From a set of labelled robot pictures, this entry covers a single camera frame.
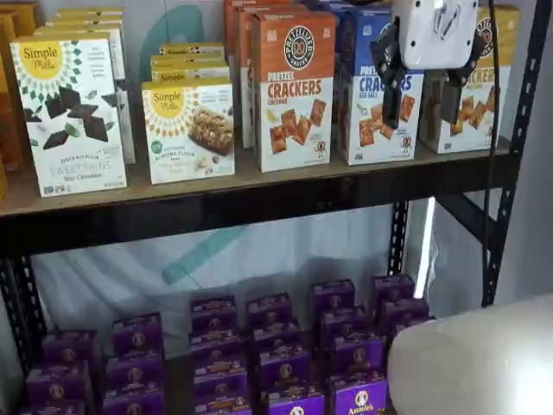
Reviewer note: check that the yellow honey mustard crackers box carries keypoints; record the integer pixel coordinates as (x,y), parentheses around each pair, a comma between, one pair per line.
(475,129)

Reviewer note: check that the orange cheddar crackers box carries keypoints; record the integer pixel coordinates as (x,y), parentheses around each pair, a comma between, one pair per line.
(246,86)
(294,95)
(229,34)

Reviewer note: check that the Simple Mills almond bars box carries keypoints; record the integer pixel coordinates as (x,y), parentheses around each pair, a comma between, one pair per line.
(194,74)
(190,62)
(190,138)
(190,49)

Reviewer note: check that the purple Annie's pasta box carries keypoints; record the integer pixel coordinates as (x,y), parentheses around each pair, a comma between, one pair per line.
(214,313)
(222,407)
(296,404)
(216,348)
(333,298)
(404,313)
(58,387)
(137,335)
(284,369)
(277,336)
(393,289)
(357,356)
(268,309)
(363,397)
(136,374)
(220,384)
(69,350)
(134,404)
(52,408)
(345,325)

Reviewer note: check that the white backdrop sheet teal print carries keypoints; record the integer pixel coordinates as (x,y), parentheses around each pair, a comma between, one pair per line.
(129,276)

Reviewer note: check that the orange snack box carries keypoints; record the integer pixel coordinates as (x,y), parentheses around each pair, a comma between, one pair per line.
(8,108)
(28,17)

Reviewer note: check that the blue sea salt crackers box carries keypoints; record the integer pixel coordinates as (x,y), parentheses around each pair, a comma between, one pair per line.
(328,3)
(371,142)

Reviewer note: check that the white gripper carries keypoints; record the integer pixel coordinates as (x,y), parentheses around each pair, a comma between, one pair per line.
(432,47)

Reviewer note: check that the black metal shelf rack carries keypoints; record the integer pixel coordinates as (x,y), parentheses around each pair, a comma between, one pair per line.
(216,220)

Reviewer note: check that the wooden shelf board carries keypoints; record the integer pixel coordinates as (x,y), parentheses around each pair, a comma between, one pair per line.
(259,181)

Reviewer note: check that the Simple Mills mint chocolate box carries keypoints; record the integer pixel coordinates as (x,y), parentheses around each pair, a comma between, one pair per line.
(86,20)
(86,29)
(69,121)
(90,11)

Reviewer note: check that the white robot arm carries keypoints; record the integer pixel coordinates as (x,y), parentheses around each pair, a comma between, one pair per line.
(475,367)

